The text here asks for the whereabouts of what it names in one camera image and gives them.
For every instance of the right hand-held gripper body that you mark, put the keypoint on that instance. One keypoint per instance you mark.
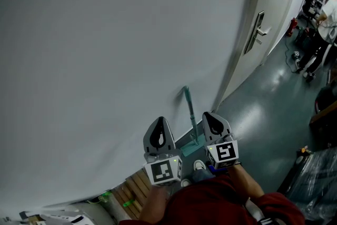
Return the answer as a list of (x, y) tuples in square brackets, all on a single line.
[(223, 152)]

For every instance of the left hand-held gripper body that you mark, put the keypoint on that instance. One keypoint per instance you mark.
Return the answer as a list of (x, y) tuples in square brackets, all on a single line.
[(163, 170)]

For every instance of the teal mop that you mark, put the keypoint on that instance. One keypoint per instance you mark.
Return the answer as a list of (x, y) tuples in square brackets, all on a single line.
[(191, 113)]

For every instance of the person's left forearm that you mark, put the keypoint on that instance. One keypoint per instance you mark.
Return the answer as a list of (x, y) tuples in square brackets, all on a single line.
[(154, 205)]

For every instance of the person's right forearm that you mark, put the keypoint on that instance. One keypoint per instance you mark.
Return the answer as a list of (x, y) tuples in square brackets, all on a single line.
[(243, 184)]

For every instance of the person's white shoe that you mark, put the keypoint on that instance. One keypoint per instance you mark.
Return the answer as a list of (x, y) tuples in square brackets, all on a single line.
[(199, 165), (185, 183)]

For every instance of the person's blue jeans leg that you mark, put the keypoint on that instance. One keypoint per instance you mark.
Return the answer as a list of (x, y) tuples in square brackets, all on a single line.
[(202, 176)]

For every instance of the wooden slatted bench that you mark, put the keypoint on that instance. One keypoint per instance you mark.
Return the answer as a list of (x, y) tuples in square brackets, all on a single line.
[(137, 192)]

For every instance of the green glowing device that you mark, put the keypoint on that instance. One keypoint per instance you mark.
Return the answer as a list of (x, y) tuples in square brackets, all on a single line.
[(128, 203)]

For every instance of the person's red sweater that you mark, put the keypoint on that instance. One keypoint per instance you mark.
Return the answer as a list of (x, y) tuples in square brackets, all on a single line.
[(210, 205)]

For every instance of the plastic wrapped bundle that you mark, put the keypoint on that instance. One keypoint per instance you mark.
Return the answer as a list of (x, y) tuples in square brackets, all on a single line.
[(316, 184)]

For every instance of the dark wooden cabinet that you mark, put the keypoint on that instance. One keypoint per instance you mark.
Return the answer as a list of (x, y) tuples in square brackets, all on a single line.
[(325, 123)]

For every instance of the red fire extinguisher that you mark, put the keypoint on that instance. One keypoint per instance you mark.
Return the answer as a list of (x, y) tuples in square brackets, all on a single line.
[(291, 27)]

